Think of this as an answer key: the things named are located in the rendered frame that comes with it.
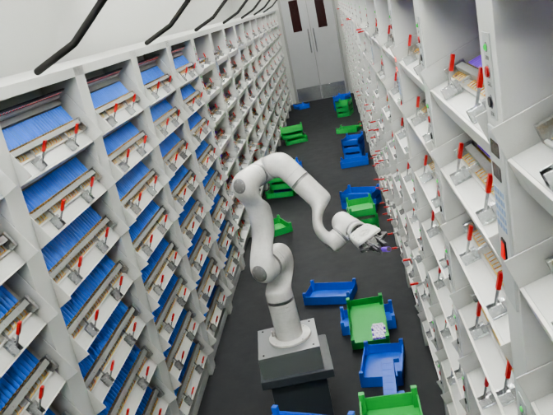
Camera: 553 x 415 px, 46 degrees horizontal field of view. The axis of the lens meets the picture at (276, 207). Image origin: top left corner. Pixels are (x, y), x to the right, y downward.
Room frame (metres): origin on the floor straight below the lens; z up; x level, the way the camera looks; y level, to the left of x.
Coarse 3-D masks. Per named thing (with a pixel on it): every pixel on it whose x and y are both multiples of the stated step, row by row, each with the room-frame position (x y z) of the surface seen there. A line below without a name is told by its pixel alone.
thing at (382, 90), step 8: (368, 0) 3.63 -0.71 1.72; (368, 8) 3.64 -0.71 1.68; (368, 16) 3.64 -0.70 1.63; (376, 48) 3.63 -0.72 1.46; (376, 56) 3.63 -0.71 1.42; (384, 88) 3.63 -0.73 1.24; (384, 120) 3.64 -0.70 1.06; (384, 128) 3.66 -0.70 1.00; (392, 160) 3.63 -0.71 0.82; (392, 176) 3.64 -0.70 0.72; (400, 224) 3.64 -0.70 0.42; (408, 280) 3.64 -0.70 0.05
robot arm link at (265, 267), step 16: (240, 176) 2.53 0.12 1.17; (256, 176) 2.55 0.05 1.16; (240, 192) 2.51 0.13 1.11; (256, 192) 2.53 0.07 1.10; (256, 208) 2.56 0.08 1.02; (256, 224) 2.57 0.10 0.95; (272, 224) 2.59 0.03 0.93; (256, 240) 2.57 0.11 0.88; (272, 240) 2.57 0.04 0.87; (256, 256) 2.55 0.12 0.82; (272, 256) 2.54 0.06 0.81; (256, 272) 2.53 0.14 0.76; (272, 272) 2.52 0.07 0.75
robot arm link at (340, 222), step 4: (340, 212) 2.45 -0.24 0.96; (344, 212) 2.45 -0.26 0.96; (336, 216) 2.44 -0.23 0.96; (340, 216) 2.42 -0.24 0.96; (344, 216) 2.41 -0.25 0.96; (348, 216) 2.40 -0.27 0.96; (332, 220) 2.45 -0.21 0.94; (336, 220) 2.42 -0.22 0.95; (340, 220) 2.40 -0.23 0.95; (344, 220) 2.38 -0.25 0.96; (348, 220) 2.37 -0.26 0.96; (352, 220) 2.35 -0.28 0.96; (356, 220) 2.35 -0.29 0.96; (332, 224) 2.44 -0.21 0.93; (336, 224) 2.40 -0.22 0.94; (340, 224) 2.38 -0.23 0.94; (344, 224) 2.36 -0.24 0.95; (348, 224) 2.34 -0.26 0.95; (336, 228) 2.38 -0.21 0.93; (340, 228) 2.37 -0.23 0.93; (344, 228) 2.35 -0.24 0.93; (340, 232) 2.36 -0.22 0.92; (344, 232) 2.35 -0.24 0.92; (344, 236) 2.36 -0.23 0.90
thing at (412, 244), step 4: (412, 240) 2.94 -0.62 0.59; (408, 244) 2.94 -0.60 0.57; (412, 244) 2.94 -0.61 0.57; (416, 244) 2.94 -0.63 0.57; (412, 248) 2.94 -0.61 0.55; (416, 248) 2.93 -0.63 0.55; (412, 252) 2.91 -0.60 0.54; (416, 252) 2.89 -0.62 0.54; (416, 264) 2.76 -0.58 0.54; (420, 264) 2.75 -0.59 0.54; (420, 268) 2.71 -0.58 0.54; (424, 268) 2.68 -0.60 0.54; (420, 272) 2.68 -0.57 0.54; (424, 272) 2.65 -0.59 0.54; (424, 276) 2.62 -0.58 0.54; (424, 280) 2.58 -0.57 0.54; (428, 292) 2.46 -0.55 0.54; (428, 296) 2.34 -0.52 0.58; (428, 300) 2.34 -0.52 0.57
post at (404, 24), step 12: (396, 0) 2.25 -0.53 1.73; (408, 0) 2.24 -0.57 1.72; (396, 12) 2.25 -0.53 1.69; (408, 12) 2.24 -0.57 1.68; (396, 24) 2.25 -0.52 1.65; (408, 24) 2.24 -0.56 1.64; (396, 36) 2.25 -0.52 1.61; (408, 36) 2.24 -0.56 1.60; (408, 84) 2.25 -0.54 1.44; (408, 96) 2.25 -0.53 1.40; (408, 132) 2.25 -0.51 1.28; (408, 144) 2.31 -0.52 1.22; (420, 144) 2.24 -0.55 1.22; (420, 192) 2.25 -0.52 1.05; (420, 204) 2.25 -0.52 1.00; (432, 252) 2.25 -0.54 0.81; (432, 288) 2.25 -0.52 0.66; (432, 300) 2.25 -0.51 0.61; (444, 384) 2.25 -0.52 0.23
